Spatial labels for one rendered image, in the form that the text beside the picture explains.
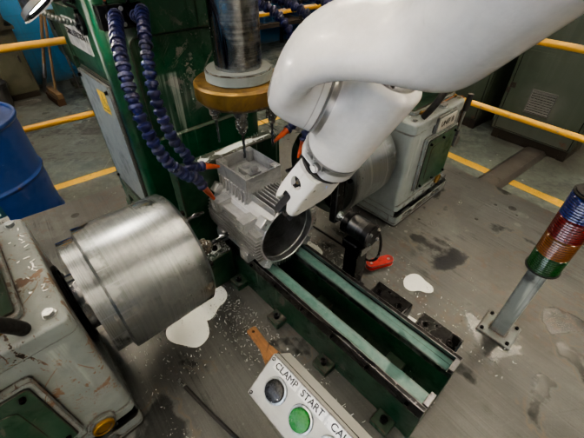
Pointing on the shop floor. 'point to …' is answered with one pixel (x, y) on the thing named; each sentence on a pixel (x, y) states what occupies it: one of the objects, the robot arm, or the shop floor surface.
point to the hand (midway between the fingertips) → (290, 208)
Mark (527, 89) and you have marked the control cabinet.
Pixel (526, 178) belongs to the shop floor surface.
